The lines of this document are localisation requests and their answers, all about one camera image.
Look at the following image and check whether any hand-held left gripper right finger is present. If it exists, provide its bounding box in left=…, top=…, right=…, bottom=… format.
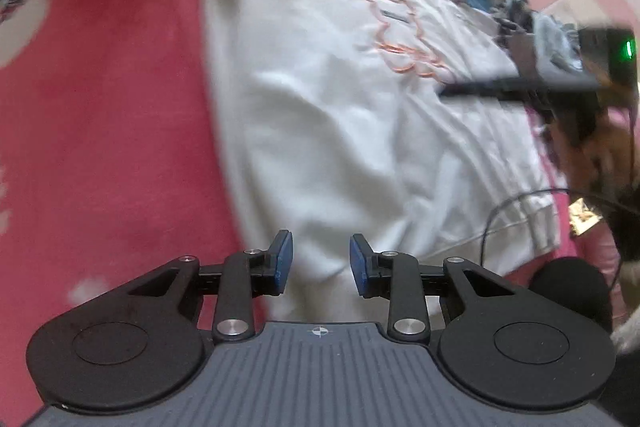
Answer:
left=349, top=233, right=516, bottom=342

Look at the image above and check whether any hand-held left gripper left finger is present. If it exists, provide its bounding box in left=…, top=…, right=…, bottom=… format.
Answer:
left=129, top=229, right=293, bottom=342

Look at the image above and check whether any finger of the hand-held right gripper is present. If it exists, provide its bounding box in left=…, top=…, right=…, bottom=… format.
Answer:
left=439, top=76, right=601, bottom=104

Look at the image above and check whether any off-white sweatshirt orange print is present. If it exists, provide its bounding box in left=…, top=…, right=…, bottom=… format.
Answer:
left=202, top=0, right=561, bottom=280

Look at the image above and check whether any person's right hand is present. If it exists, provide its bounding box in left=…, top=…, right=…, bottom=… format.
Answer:
left=555, top=92, right=640, bottom=202

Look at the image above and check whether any dark plaid shirt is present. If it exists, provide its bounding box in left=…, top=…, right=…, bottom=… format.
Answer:
left=492, top=0, right=538, bottom=52

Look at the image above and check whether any gold black tag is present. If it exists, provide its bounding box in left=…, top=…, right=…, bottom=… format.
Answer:
left=569, top=198, right=601, bottom=238

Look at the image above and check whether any dark round object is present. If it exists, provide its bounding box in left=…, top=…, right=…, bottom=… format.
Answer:
left=531, top=257, right=615, bottom=333

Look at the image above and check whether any pink floral blanket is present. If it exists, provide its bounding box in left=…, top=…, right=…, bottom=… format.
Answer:
left=0, top=0, right=621, bottom=427

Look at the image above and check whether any person's cream fluffy garment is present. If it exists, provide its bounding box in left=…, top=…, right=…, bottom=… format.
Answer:
left=611, top=302, right=640, bottom=355

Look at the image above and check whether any black cable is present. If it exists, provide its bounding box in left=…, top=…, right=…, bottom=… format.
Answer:
left=479, top=189, right=640, bottom=268

